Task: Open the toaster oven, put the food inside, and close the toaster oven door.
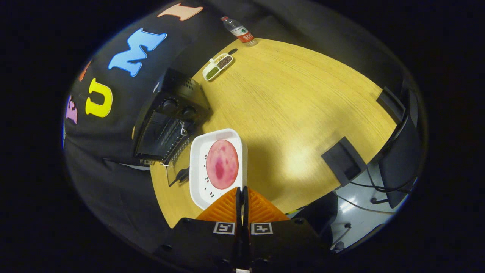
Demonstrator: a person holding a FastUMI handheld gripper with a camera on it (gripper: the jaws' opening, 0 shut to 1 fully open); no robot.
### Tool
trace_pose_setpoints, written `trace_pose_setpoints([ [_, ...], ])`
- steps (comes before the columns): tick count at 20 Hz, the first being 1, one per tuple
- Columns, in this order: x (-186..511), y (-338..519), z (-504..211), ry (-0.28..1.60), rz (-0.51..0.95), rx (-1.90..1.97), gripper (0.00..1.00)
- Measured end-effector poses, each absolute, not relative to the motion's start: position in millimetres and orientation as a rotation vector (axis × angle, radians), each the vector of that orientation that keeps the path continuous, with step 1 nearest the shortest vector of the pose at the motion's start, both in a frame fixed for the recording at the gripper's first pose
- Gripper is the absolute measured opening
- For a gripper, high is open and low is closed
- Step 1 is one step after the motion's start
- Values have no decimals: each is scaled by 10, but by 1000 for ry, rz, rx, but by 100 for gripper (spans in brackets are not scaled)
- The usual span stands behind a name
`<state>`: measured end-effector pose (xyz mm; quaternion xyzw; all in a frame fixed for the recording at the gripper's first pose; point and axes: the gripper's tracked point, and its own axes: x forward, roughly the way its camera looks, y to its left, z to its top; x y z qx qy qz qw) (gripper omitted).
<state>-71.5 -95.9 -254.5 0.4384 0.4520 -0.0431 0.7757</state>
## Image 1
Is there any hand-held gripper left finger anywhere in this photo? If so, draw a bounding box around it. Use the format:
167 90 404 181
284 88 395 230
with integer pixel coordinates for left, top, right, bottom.
153 187 243 273

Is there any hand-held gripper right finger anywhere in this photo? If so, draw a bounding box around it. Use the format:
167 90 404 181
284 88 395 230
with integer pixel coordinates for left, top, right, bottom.
242 186 334 273

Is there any white square plate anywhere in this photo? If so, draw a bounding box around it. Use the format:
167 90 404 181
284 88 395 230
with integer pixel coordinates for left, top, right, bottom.
189 128 248 211

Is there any round pink ham slice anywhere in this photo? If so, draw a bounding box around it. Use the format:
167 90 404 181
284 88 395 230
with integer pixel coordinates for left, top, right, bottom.
206 140 239 190

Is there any black toaster oven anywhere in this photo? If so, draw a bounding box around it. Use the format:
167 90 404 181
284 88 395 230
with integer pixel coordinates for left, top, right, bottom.
133 68 211 187

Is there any black box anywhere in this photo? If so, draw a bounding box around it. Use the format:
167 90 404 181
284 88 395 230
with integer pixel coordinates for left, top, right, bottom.
321 136 368 187

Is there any black backdrop cloth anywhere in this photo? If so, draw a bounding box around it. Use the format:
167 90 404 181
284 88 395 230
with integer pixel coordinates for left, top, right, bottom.
63 0 417 251

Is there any black chair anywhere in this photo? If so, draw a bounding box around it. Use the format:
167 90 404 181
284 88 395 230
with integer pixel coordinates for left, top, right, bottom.
377 86 423 209

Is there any divided white dish of beans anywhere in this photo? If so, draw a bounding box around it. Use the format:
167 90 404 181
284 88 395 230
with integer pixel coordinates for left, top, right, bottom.
202 53 233 81

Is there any red label water bottle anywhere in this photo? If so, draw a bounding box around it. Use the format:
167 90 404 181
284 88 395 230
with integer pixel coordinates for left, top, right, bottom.
221 16 258 47

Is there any black cable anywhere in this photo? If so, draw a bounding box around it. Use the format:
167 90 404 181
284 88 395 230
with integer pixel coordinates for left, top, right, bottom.
349 167 415 195

